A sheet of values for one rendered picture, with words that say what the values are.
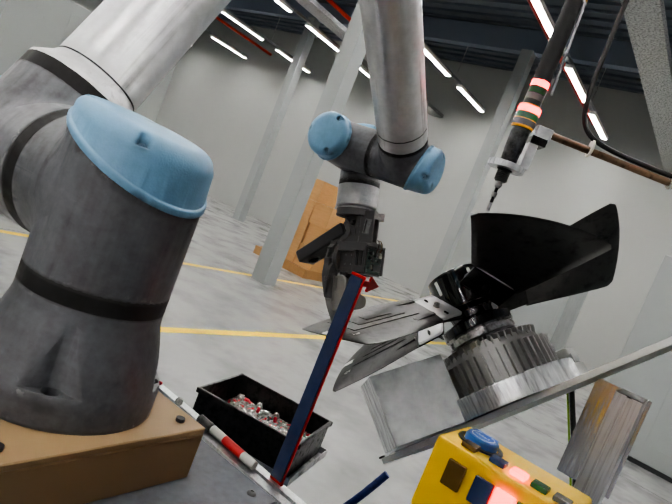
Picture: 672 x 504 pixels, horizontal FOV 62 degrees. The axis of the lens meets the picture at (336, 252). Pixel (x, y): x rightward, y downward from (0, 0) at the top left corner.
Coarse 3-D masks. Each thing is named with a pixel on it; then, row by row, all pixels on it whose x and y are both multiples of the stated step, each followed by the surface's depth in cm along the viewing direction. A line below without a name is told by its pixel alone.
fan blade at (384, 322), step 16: (384, 304) 111; (400, 304) 110; (416, 304) 110; (352, 320) 103; (368, 320) 102; (384, 320) 102; (400, 320) 103; (416, 320) 104; (432, 320) 105; (352, 336) 94; (368, 336) 94; (384, 336) 95; (400, 336) 96
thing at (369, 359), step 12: (408, 336) 123; (360, 348) 140; (372, 348) 130; (384, 348) 126; (396, 348) 123; (408, 348) 120; (348, 360) 137; (360, 360) 130; (372, 360) 126; (384, 360) 123; (360, 372) 125; (372, 372) 122; (336, 384) 127; (348, 384) 124
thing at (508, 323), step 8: (504, 320) 109; (512, 320) 111; (480, 328) 108; (488, 328) 108; (496, 328) 108; (504, 328) 111; (464, 336) 109; (472, 336) 108; (480, 336) 110; (456, 344) 111; (464, 344) 112
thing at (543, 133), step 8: (544, 128) 105; (536, 136) 105; (544, 136) 105; (528, 144) 105; (536, 144) 105; (544, 144) 105; (528, 152) 105; (488, 160) 107; (496, 160) 105; (504, 160) 104; (520, 160) 107; (528, 160) 106; (496, 168) 110; (512, 168) 104; (520, 168) 104; (528, 168) 106
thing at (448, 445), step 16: (464, 432) 68; (448, 448) 63; (464, 448) 63; (432, 464) 64; (464, 464) 62; (480, 464) 61; (512, 464) 64; (528, 464) 66; (432, 480) 64; (464, 480) 62; (496, 480) 60; (512, 480) 59; (528, 480) 61; (544, 480) 63; (560, 480) 65; (416, 496) 64; (432, 496) 63; (448, 496) 62; (464, 496) 62; (512, 496) 59; (528, 496) 58; (544, 496) 58; (576, 496) 62
